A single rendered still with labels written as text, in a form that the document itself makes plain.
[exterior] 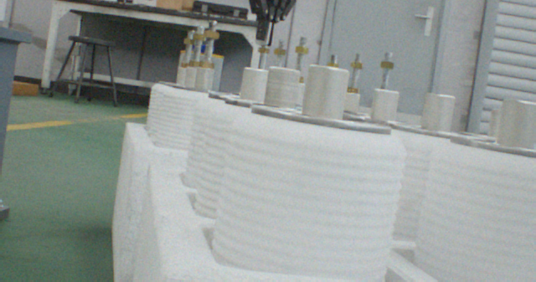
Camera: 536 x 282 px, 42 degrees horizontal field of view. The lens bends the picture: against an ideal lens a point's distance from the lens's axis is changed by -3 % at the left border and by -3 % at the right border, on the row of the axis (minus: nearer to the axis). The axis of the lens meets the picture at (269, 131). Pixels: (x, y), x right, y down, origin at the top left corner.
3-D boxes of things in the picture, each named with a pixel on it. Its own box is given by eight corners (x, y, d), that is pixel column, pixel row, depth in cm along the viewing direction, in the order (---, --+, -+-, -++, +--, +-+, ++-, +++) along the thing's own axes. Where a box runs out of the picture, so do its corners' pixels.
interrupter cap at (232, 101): (231, 110, 46) (233, 99, 46) (218, 105, 53) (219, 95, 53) (344, 127, 48) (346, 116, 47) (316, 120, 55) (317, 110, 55)
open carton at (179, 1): (161, 14, 586) (165, -13, 585) (205, 19, 574) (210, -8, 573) (144, 9, 557) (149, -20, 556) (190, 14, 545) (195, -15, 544)
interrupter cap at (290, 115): (263, 123, 35) (265, 109, 34) (240, 114, 42) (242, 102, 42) (410, 145, 36) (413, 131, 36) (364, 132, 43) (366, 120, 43)
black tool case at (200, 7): (192, 17, 569) (194, 4, 568) (244, 25, 572) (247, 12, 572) (191, 12, 534) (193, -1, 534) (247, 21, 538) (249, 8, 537)
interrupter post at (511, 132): (505, 156, 40) (514, 99, 40) (485, 152, 42) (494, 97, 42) (541, 162, 40) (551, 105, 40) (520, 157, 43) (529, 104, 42)
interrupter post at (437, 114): (425, 138, 51) (432, 92, 51) (412, 135, 54) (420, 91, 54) (455, 142, 52) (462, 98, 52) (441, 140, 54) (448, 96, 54)
